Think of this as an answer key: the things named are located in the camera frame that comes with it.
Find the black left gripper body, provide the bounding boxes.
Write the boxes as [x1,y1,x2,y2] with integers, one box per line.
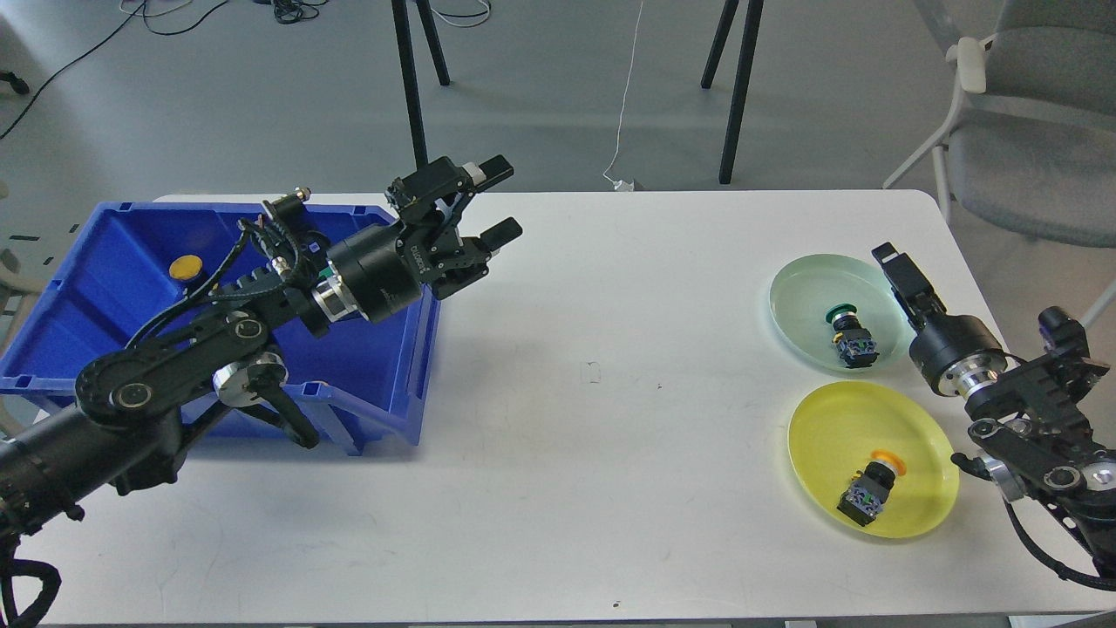
[324,219,465,323]

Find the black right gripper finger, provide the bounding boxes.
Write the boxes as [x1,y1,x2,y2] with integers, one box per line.
[870,242,946,327]

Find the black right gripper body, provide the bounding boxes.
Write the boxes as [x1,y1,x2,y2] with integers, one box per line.
[908,313,1008,398]

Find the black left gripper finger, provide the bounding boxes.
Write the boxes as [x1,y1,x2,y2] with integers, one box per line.
[386,154,514,229]
[432,218,523,301]

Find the green push button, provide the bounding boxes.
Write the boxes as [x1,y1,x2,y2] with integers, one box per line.
[825,303,881,369]

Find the yellow push button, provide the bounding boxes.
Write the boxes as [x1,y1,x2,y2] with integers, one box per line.
[837,450,908,526]
[167,254,210,286]

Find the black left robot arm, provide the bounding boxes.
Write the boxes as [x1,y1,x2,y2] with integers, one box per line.
[3,155,522,627]

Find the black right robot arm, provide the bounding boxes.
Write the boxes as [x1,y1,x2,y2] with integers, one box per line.
[872,242,1115,591]

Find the light green plate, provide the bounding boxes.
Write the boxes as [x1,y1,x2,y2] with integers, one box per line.
[768,254,913,378]

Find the yellow plate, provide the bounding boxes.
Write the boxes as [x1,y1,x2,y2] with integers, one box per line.
[786,381,959,539]

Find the grey office chair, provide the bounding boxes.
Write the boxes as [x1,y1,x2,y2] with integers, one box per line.
[882,0,1116,332]

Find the blue plastic bin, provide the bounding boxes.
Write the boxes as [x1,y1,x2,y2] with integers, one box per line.
[1,202,439,454]

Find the black tripod legs right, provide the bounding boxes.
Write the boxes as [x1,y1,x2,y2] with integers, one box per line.
[700,1,766,184]

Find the white cable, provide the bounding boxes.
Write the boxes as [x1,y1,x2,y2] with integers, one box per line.
[603,0,647,193]

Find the black floor cables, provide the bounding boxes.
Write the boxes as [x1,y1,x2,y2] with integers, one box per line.
[0,0,331,141]

